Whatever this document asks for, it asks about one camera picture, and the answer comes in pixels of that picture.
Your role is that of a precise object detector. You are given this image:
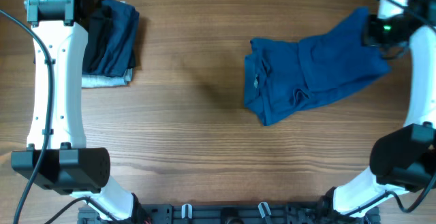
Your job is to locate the blue polo shirt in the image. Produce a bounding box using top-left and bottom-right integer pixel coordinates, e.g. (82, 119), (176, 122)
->
(244, 7), (390, 126)

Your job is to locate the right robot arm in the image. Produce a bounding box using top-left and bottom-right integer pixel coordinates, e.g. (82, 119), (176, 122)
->
(313, 0), (435, 223)

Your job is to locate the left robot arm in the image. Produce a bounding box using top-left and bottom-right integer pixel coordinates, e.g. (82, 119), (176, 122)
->
(11, 0), (151, 223)

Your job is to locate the navy blue folded garment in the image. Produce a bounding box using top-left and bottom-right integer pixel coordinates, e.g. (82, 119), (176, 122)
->
(83, 0), (140, 77)

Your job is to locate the black folded garment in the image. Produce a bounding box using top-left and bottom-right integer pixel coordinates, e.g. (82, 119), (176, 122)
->
(82, 5), (112, 74)

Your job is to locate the light grey folded garment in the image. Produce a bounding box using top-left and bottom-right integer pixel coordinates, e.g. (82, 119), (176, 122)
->
(82, 69), (134, 89)

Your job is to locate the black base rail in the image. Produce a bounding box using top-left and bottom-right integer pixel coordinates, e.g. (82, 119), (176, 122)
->
(77, 200), (382, 224)

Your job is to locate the left black cable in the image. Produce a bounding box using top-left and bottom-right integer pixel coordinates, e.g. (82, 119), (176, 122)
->
(0, 8), (120, 224)

